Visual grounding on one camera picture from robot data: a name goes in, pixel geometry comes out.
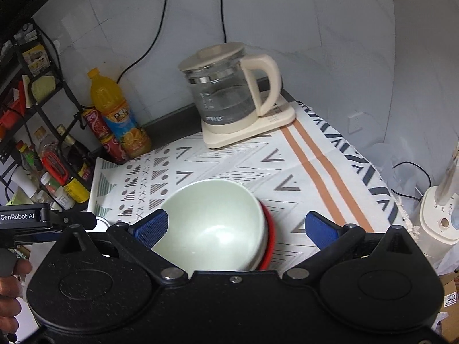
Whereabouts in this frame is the orange juice bottle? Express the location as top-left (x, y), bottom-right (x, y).
top-left (88, 68), bottom-right (152, 159)

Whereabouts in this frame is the upper red drink can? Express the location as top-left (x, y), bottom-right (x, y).
top-left (82, 107), bottom-right (111, 140)

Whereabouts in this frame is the red rimmed dark bowl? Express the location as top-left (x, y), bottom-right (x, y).
top-left (258, 202), bottom-right (275, 271)

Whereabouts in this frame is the white humidifier appliance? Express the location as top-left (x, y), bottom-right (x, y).
top-left (412, 146), bottom-right (458, 264)

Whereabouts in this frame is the soy sauce bottle yellow label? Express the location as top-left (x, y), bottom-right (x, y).
top-left (57, 124), bottom-right (92, 204)

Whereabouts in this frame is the lower red drink can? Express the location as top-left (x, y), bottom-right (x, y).
top-left (100, 134), bottom-right (129, 164)

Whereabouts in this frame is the red plastic basket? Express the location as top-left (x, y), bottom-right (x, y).
top-left (0, 81), bottom-right (26, 140)

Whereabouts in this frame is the green label sauce bottle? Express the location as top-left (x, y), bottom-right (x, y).
top-left (15, 140), bottom-right (43, 173)

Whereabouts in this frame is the black metal shelf rack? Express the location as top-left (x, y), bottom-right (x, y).
top-left (0, 21), bottom-right (94, 208)

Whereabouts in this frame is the patterned table cloth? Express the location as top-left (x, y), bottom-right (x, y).
top-left (88, 102), bottom-right (412, 272)

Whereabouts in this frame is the glass electric kettle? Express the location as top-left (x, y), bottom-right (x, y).
top-left (178, 42), bottom-right (282, 134)

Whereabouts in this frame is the red drink can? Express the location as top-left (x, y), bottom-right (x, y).
top-left (100, 134), bottom-right (129, 164)
top-left (82, 107), bottom-right (111, 140)

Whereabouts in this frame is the left hand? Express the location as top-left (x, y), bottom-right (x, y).
top-left (0, 259), bottom-right (32, 333)

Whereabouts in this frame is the small white pill bottle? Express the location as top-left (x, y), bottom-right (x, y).
top-left (40, 172), bottom-right (75, 210)

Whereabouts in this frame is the pale green bowl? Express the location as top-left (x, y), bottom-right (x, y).
top-left (153, 179), bottom-right (269, 275)

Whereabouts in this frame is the black power cable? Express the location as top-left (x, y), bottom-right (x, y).
top-left (116, 0), bottom-right (169, 83)
top-left (204, 0), bottom-right (227, 44)

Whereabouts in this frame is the white plate flower pattern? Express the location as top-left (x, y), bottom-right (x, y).
top-left (93, 216), bottom-right (110, 232)

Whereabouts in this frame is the cream kettle base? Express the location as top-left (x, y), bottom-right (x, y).
top-left (201, 95), bottom-right (296, 149)

